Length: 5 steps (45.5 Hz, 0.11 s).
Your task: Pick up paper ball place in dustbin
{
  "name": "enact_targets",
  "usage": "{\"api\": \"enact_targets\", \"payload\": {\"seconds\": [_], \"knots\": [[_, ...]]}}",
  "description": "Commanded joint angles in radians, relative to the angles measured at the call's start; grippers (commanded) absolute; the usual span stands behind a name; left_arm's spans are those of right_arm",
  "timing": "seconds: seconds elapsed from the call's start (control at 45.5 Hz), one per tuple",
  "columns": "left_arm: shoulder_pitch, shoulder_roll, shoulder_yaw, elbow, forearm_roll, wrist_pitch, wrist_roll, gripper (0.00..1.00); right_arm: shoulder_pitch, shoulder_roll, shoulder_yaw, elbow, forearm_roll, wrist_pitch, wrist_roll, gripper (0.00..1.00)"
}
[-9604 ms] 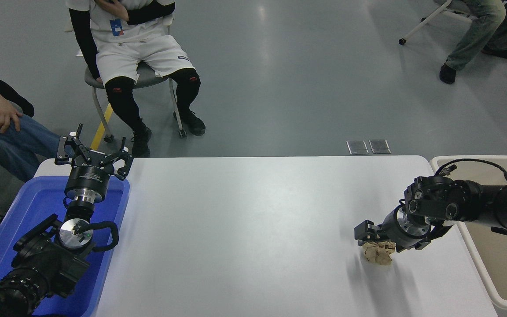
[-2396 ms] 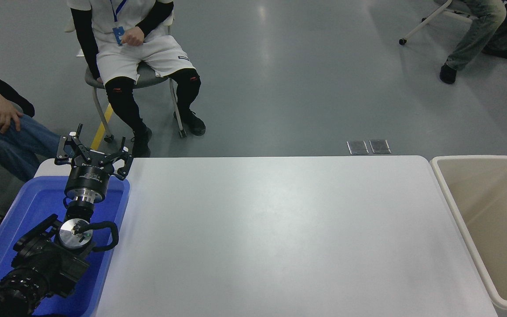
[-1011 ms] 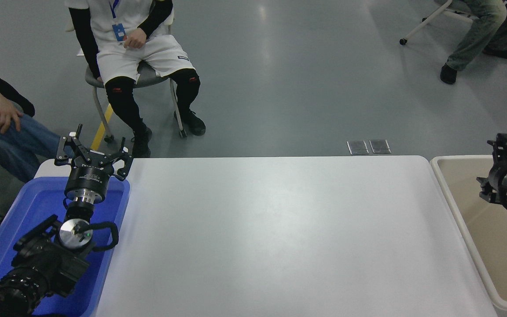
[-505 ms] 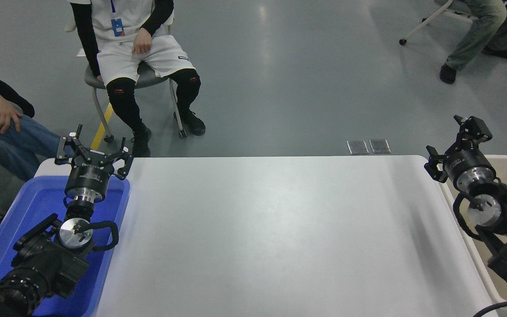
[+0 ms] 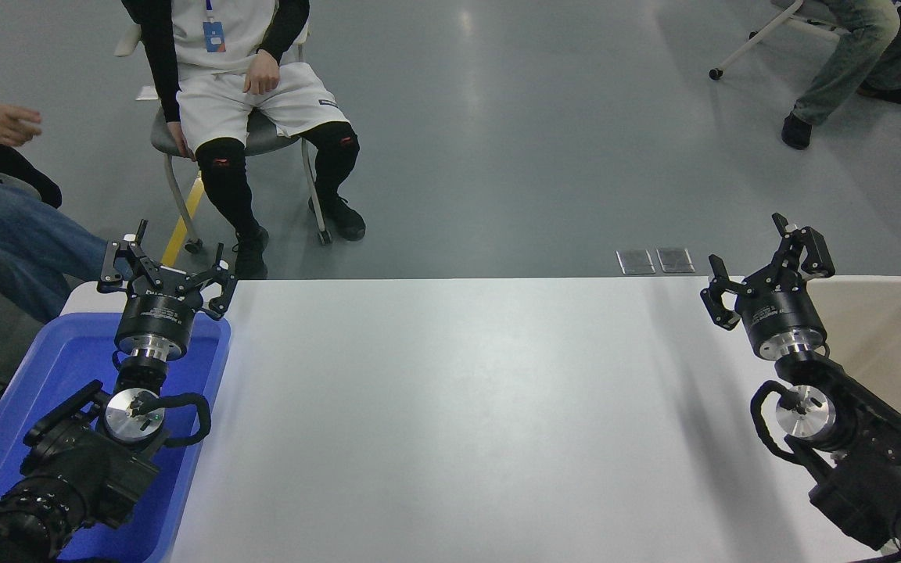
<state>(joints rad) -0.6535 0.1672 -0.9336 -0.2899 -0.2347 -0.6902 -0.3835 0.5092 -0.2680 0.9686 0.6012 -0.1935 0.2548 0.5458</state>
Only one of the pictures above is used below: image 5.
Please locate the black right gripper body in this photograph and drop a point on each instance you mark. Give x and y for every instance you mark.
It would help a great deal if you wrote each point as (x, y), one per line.
(779, 313)

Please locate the blue id badge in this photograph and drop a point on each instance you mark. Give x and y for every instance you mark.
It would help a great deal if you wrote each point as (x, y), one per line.
(214, 37)

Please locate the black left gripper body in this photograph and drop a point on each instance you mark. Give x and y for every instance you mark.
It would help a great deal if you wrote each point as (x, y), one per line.
(155, 317)

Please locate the square metal floor plate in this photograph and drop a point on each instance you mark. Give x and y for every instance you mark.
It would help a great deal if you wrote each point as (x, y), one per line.
(675, 260)
(635, 262)

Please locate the large pale plastic bin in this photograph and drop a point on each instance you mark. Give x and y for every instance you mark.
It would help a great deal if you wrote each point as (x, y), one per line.
(888, 336)

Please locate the grey chair with metal legs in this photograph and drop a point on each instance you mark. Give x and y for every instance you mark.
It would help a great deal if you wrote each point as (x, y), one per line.
(263, 137)

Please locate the person on grey chair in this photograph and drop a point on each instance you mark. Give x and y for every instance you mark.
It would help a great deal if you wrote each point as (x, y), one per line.
(224, 117)

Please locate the person's left hand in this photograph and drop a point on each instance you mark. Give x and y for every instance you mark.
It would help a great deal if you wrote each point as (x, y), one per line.
(3, 125)
(263, 74)

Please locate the person in green trousers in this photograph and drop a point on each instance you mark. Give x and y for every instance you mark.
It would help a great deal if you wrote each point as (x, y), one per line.
(849, 55)

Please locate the person in blue trousers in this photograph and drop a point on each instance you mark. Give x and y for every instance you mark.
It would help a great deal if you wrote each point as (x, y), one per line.
(20, 250)

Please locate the chair with white legs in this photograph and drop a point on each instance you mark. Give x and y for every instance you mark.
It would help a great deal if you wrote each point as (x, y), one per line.
(755, 35)

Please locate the person's right hand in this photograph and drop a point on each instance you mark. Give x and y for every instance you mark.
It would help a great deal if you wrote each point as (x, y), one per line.
(183, 142)

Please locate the blue plastic tray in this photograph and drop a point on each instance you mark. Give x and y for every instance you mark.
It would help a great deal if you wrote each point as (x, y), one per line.
(59, 360)

